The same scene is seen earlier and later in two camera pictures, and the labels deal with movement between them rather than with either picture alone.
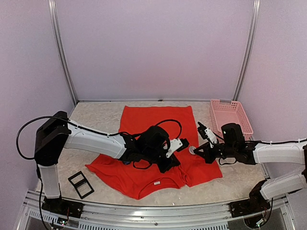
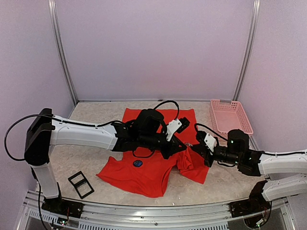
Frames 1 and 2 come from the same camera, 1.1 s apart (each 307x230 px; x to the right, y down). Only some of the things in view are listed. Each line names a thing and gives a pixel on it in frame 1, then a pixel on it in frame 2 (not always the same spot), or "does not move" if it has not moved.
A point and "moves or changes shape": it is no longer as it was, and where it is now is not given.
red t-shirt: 142,179 moves or changes shape
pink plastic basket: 221,113 does not move
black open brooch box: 81,184 does not move
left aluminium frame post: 53,14 does not move
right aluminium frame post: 253,38 does not move
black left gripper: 173,162 to 174,147
